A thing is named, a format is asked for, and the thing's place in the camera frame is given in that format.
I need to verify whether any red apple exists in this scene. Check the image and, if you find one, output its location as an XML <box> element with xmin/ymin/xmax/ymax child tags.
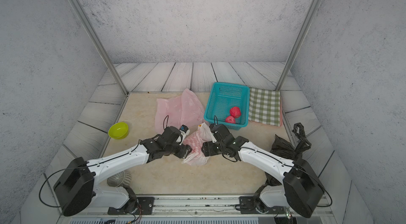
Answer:
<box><xmin>225</xmin><ymin>116</ymin><xmax>236</xmax><ymax>124</ymax></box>
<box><xmin>229</xmin><ymin>107</ymin><xmax>242</xmax><ymax>119</ymax></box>

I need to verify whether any teal plastic perforated basket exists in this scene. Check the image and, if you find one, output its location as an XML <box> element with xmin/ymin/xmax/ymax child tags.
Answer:
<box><xmin>204</xmin><ymin>82</ymin><xmax>250</xmax><ymax>131</ymax></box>

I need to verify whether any silver ribbed metal cup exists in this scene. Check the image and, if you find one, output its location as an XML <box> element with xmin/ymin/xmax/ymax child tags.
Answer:
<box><xmin>107</xmin><ymin>170</ymin><xmax>132</xmax><ymax>188</ymax></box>

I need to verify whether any aluminium frame post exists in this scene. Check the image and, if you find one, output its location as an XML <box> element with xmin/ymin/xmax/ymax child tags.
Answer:
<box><xmin>68</xmin><ymin>0</ymin><xmax>129</xmax><ymax>96</ymax></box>
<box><xmin>276</xmin><ymin>0</ymin><xmax>322</xmax><ymax>91</ymax></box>

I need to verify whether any green white checkered cloth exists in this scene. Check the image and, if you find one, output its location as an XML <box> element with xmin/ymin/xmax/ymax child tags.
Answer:
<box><xmin>248</xmin><ymin>88</ymin><xmax>283</xmax><ymax>127</ymax></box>

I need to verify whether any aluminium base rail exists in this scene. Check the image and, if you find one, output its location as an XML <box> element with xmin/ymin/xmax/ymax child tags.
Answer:
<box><xmin>59</xmin><ymin>194</ymin><xmax>336</xmax><ymax>224</ymax></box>

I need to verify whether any green plastic bowl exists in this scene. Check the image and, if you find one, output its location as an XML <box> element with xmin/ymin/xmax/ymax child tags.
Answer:
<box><xmin>108</xmin><ymin>122</ymin><xmax>129</xmax><ymax>139</ymax></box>

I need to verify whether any pink white striped bag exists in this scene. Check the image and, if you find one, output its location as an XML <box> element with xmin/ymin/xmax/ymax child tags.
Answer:
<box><xmin>182</xmin><ymin>123</ymin><xmax>214</xmax><ymax>166</ymax></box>

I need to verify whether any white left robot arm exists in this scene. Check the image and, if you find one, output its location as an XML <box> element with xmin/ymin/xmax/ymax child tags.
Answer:
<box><xmin>53</xmin><ymin>125</ymin><xmax>191</xmax><ymax>217</ymax></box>

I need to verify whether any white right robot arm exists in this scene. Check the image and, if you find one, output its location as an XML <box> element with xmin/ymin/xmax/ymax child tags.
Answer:
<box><xmin>202</xmin><ymin>123</ymin><xmax>326</xmax><ymax>218</ymax></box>

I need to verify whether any pink plastic bag apple print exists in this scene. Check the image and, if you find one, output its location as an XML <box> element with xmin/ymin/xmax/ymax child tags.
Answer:
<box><xmin>155</xmin><ymin>89</ymin><xmax>205</xmax><ymax>134</ymax></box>

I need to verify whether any left aluminium frame post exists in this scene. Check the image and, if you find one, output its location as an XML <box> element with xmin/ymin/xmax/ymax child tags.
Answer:
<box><xmin>68</xmin><ymin>0</ymin><xmax>129</xmax><ymax>96</ymax></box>

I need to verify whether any right aluminium frame post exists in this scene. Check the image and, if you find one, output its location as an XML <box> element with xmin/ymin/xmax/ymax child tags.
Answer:
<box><xmin>276</xmin><ymin>0</ymin><xmax>322</xmax><ymax>91</ymax></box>

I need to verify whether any black plastic bag knotted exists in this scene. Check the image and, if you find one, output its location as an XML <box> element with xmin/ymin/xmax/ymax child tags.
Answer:
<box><xmin>265</xmin><ymin>122</ymin><xmax>312</xmax><ymax>187</ymax></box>

